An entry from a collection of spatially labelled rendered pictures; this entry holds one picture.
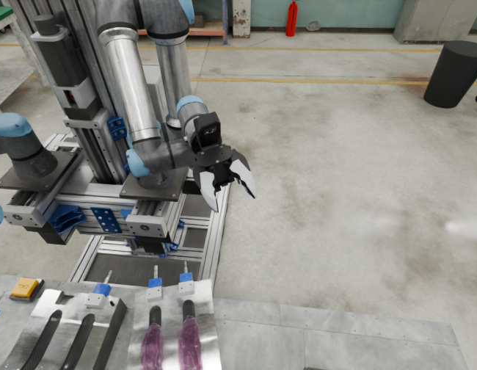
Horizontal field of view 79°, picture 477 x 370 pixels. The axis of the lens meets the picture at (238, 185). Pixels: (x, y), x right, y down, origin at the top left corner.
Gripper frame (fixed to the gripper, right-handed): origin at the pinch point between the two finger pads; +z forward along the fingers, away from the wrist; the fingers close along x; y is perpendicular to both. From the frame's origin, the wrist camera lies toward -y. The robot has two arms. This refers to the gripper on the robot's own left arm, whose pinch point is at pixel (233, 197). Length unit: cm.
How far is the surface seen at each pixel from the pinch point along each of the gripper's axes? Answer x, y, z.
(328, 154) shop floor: -126, 165, -142
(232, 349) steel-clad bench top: 12, 64, 6
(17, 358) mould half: 70, 48, -11
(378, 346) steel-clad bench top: -32, 70, 22
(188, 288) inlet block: 20, 55, -14
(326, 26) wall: -304, 178, -435
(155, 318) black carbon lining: 33, 57, -9
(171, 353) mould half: 29, 52, 4
